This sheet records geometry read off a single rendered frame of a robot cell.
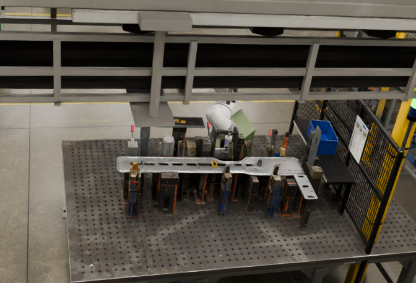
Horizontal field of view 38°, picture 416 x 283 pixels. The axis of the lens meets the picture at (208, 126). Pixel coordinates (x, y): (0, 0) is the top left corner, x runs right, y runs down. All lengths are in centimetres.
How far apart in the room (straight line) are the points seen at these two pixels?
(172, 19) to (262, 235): 391
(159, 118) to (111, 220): 380
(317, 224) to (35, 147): 309
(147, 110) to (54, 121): 626
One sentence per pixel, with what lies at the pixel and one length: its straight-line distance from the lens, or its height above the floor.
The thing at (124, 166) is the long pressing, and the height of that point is 100.
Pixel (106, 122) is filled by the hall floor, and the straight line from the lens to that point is 672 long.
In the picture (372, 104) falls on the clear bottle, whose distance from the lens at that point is 444.
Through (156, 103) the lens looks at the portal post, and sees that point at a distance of 45.
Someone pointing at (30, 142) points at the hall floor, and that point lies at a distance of 637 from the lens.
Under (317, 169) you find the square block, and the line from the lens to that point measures 444.
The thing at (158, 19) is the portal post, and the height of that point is 328.
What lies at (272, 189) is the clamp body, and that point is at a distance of 430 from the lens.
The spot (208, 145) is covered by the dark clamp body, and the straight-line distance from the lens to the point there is 445.
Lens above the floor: 342
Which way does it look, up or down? 30 degrees down
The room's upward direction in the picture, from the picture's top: 8 degrees clockwise
